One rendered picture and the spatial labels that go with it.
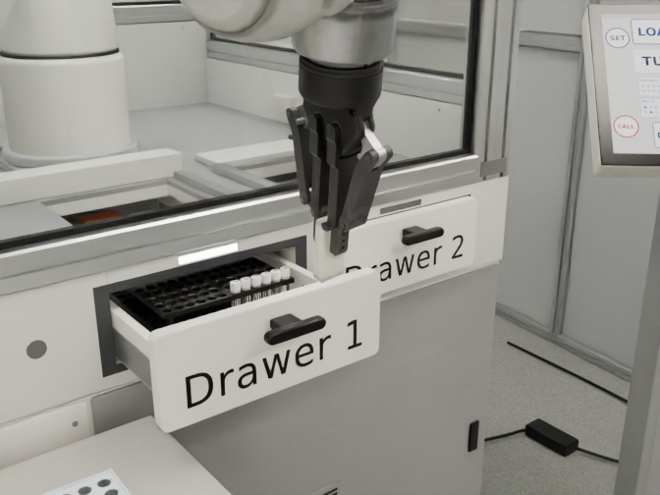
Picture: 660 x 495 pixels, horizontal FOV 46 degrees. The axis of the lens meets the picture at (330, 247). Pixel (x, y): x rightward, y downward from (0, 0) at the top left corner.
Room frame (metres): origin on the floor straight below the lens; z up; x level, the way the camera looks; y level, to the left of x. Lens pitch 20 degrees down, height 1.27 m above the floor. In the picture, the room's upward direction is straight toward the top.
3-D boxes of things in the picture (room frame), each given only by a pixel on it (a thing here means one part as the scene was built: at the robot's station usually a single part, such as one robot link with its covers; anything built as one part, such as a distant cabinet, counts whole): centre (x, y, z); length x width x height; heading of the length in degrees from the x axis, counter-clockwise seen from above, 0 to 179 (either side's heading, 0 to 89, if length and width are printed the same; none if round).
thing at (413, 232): (1.05, -0.12, 0.91); 0.07 x 0.04 x 0.01; 128
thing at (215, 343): (0.77, 0.06, 0.87); 0.29 x 0.02 x 0.11; 128
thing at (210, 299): (0.85, 0.12, 0.90); 0.18 x 0.02 x 0.01; 128
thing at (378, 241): (1.07, -0.11, 0.87); 0.29 x 0.02 x 0.11; 128
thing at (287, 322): (0.75, 0.04, 0.91); 0.07 x 0.04 x 0.01; 128
